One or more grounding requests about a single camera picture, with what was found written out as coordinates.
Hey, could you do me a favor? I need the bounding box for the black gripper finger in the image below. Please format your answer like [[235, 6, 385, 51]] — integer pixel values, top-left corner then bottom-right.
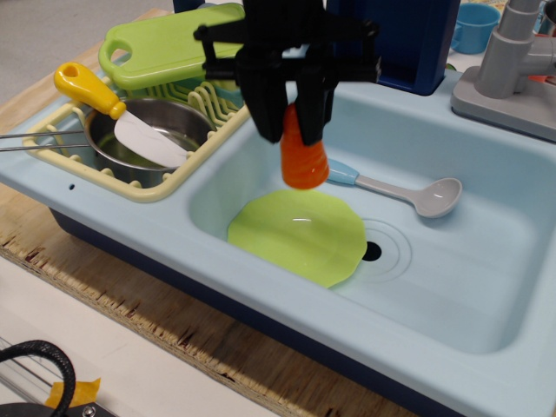
[[295, 65, 338, 146], [235, 51, 288, 143]]

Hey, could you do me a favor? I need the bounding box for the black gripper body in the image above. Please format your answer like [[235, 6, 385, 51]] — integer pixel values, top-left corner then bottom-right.
[[194, 11, 381, 83]]

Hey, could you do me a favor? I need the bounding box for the orange toy carrot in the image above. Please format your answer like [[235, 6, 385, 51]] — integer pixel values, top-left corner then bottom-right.
[[280, 103, 329, 190]]

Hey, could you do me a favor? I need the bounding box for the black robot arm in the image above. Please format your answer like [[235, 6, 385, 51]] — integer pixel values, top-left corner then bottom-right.
[[194, 1, 381, 146]]

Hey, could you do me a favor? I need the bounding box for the green plastic plate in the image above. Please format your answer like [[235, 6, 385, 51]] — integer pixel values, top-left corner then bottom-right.
[[228, 189, 367, 288]]

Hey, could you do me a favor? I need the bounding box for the teal utensil in rack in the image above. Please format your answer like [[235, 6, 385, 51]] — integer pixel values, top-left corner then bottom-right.
[[175, 77, 244, 108]]

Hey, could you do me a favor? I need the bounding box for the green cutting board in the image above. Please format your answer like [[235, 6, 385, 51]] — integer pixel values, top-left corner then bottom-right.
[[98, 3, 245, 90]]

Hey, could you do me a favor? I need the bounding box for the dark blue backsplash panel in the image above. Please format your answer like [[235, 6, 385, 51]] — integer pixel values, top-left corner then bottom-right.
[[326, 0, 460, 96]]

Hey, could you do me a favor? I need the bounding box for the blue toy cup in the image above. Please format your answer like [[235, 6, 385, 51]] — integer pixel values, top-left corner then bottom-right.
[[450, 3, 500, 55]]

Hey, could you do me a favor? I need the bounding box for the steel pot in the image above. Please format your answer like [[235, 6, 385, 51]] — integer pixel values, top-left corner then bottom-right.
[[0, 97, 217, 190]]

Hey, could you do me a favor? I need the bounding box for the grey toy faucet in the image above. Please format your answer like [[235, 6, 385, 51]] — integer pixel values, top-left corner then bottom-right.
[[451, 1, 555, 142]]

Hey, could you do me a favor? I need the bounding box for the cream dish rack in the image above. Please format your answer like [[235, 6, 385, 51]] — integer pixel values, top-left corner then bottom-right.
[[22, 73, 248, 202]]

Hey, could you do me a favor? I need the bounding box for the light blue toy sink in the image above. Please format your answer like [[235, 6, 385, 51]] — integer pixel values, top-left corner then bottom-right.
[[1, 72, 555, 416]]

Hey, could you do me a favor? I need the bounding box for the yellow tape piece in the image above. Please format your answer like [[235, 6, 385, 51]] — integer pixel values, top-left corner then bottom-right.
[[44, 378, 102, 409]]

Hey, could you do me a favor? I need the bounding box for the yellow handled toy knife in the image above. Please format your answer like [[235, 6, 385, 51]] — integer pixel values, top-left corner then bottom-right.
[[54, 62, 188, 168]]

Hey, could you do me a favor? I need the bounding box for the blue handled grey ladle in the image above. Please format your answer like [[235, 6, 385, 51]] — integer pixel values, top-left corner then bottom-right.
[[328, 159, 463, 219]]

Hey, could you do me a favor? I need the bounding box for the black braided cable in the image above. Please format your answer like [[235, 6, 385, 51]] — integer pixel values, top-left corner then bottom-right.
[[0, 340, 77, 417]]

